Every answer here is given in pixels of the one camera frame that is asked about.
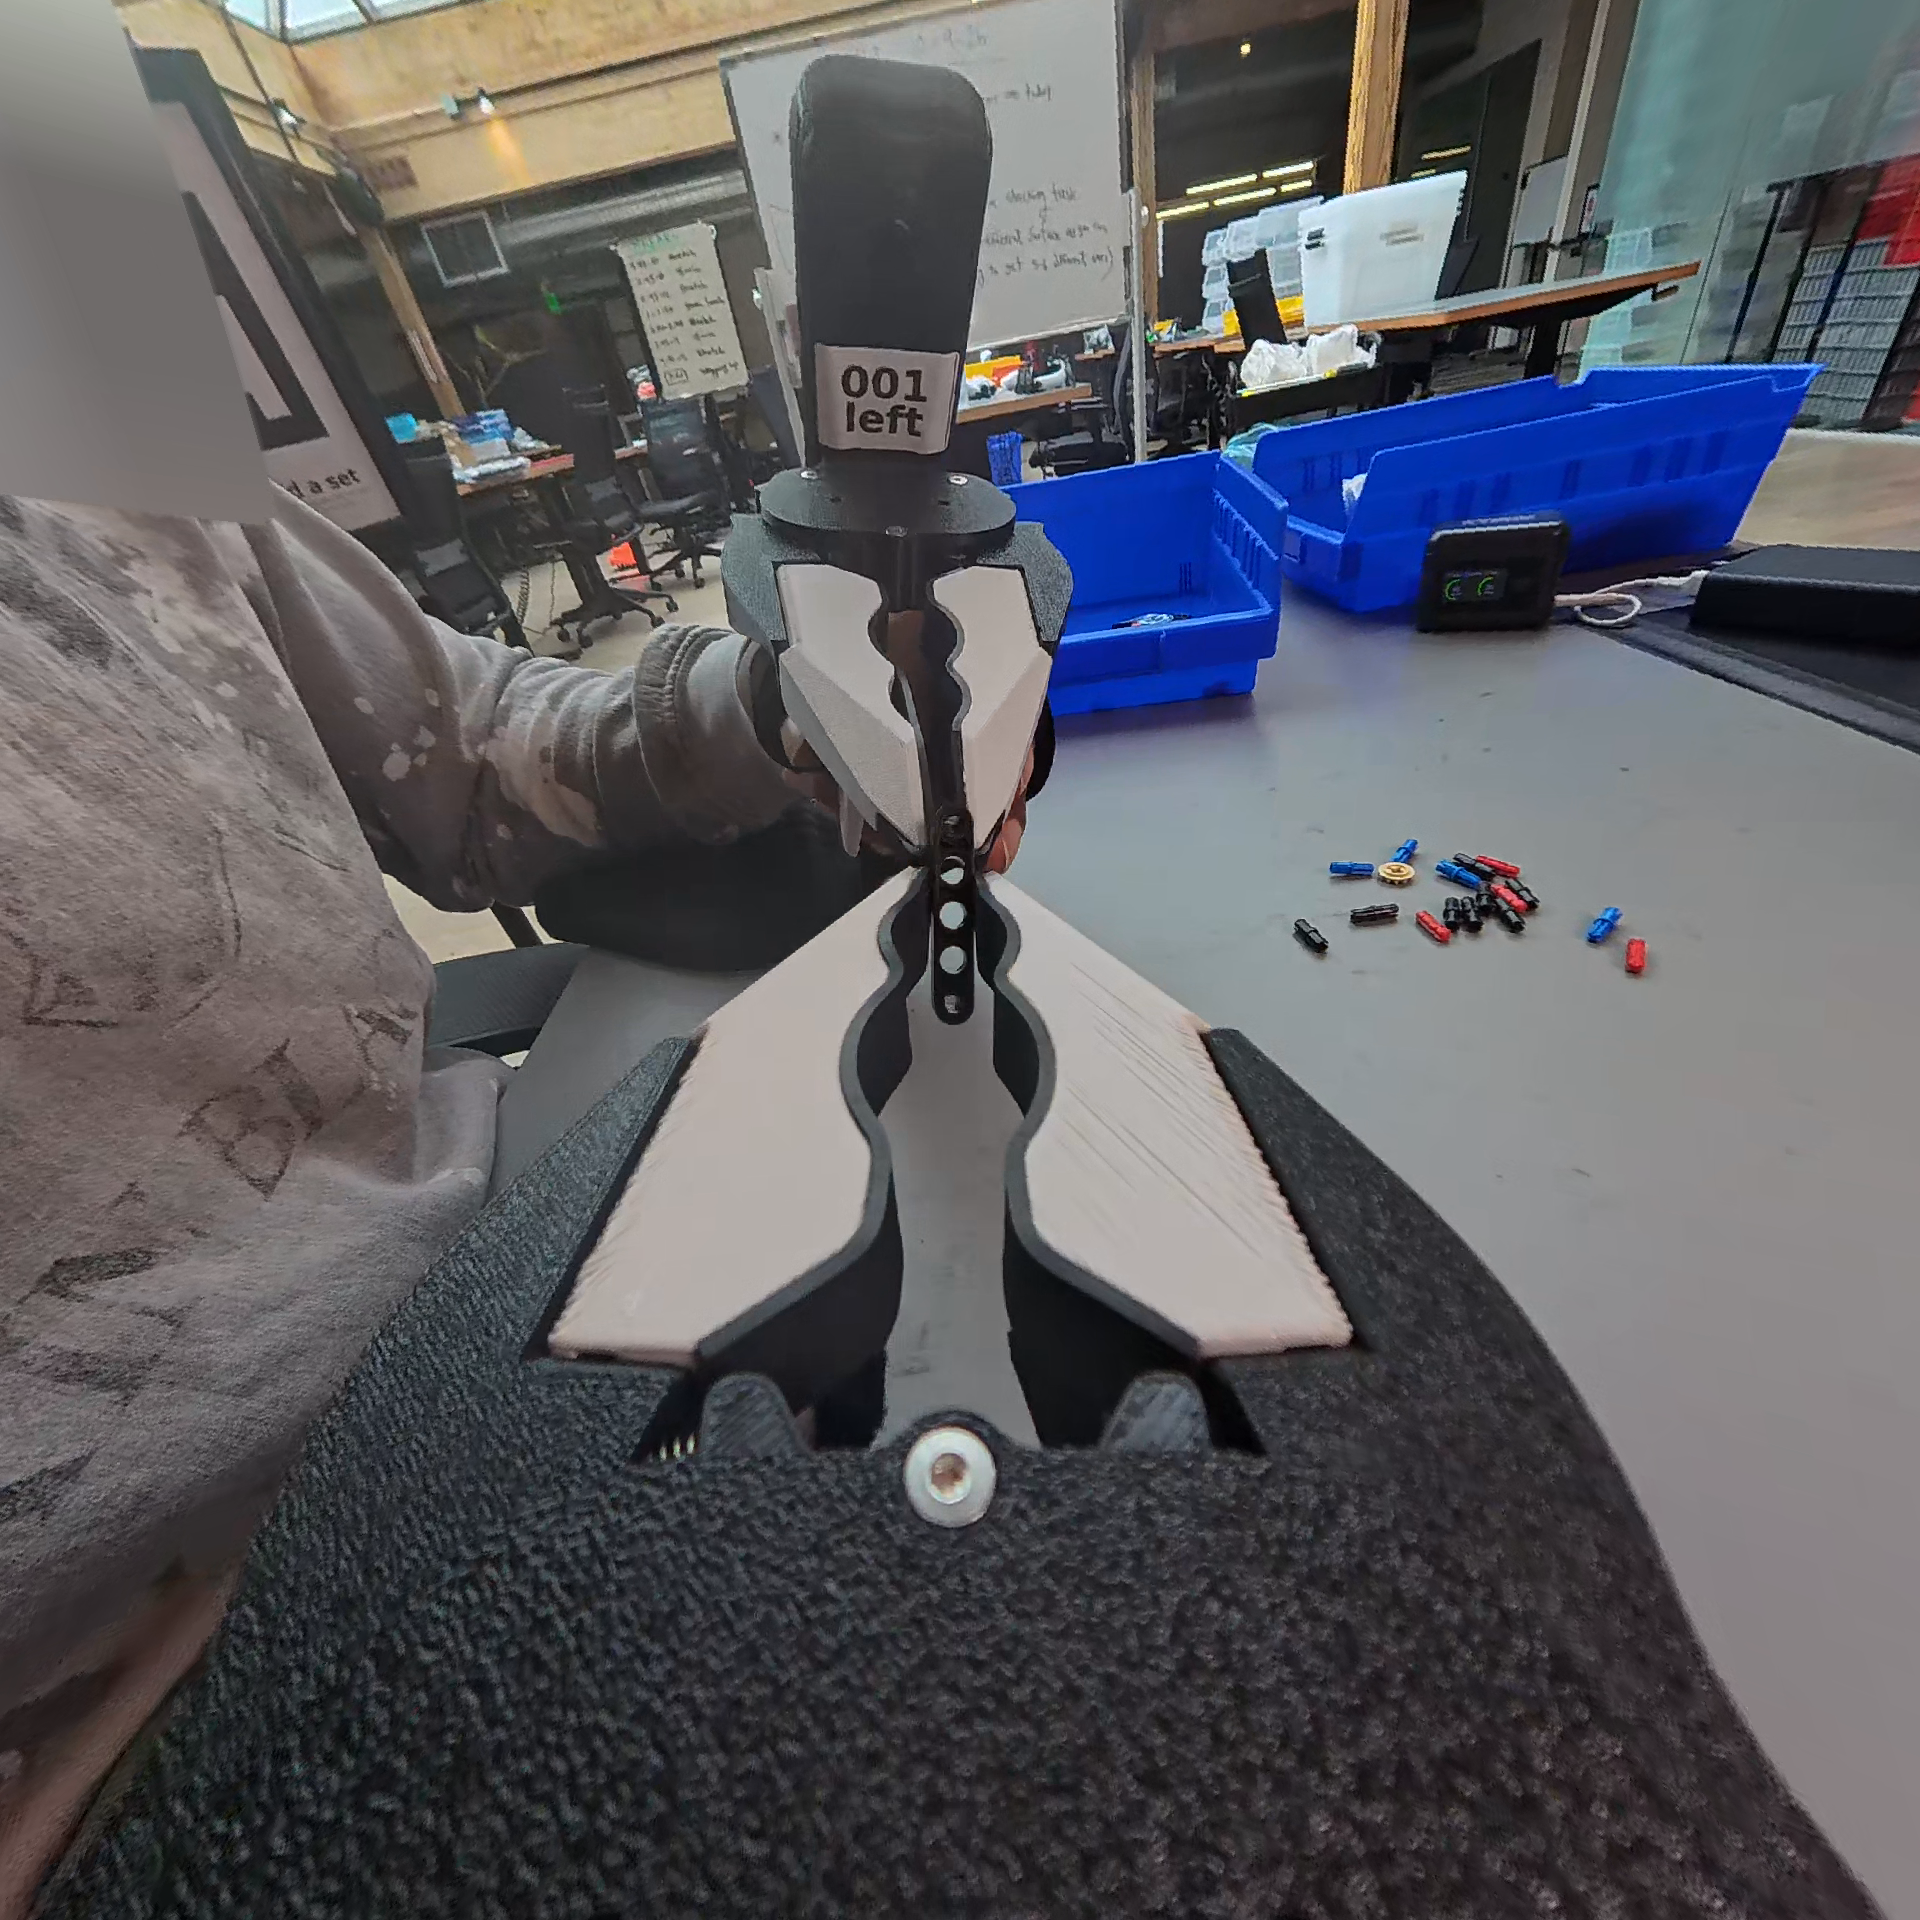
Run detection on small blue storage bin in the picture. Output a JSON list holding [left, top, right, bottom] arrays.
[[996, 451, 1288, 720]]

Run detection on paper flip chart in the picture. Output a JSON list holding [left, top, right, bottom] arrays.
[[616, 221, 752, 399]]

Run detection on white storage box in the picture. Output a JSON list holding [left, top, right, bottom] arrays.
[[1296, 168, 1471, 328]]

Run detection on framed marker sign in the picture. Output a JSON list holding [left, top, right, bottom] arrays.
[[132, 46, 406, 535]]

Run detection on wooden background table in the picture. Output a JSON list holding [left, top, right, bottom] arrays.
[[1153, 262, 1705, 395], [960, 381, 1096, 436]]

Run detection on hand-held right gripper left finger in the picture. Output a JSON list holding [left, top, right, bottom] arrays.
[[546, 867, 940, 1366]]

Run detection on person's grey sweatshirt torso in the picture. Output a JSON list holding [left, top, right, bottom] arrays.
[[0, 480, 519, 1862]]

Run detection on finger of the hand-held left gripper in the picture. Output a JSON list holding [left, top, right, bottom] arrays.
[[773, 561, 932, 863], [942, 569, 1058, 868]]

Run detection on black holed brick beam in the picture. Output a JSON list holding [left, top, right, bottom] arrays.
[[921, 803, 980, 1025]]

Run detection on person's left hand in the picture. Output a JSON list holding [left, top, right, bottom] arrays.
[[778, 720, 1040, 879]]

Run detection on stack of clear containers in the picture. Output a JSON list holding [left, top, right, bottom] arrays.
[[1200, 195, 1320, 325]]

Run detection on black desk mat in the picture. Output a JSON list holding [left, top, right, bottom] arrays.
[[1610, 607, 1920, 751]]

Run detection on long blue storage bin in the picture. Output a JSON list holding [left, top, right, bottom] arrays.
[[1252, 359, 1824, 614]]

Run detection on white plastic bags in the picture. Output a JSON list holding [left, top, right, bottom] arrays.
[[1237, 326, 1378, 388]]

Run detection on person's left forearm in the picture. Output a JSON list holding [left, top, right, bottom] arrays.
[[358, 591, 797, 917]]

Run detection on grey desk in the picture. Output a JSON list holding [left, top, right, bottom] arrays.
[[487, 569, 1920, 1913]]

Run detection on black power adapter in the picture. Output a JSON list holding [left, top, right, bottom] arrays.
[[1686, 543, 1920, 649]]

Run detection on whiteboard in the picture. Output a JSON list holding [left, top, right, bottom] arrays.
[[720, 0, 1133, 359]]

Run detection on black office chair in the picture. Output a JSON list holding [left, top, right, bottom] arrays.
[[637, 397, 741, 589], [540, 464, 680, 649]]

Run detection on black chair armrest pad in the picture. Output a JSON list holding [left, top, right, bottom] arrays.
[[533, 838, 917, 974]]

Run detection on red blue storage bin rack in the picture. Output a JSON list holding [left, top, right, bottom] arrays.
[[1725, 150, 1920, 436]]

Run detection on white cord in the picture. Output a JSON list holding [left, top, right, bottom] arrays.
[[1552, 569, 1712, 629]]

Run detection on black device green display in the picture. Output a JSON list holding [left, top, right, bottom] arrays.
[[1416, 515, 1573, 633]]

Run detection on wooden pillar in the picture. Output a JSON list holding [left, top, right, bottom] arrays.
[[1342, 0, 1415, 197]]

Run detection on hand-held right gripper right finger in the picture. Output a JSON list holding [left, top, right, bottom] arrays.
[[975, 878, 1354, 1359]]

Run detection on scatter of small brick pins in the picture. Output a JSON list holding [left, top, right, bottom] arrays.
[[1293, 837, 1652, 975]]

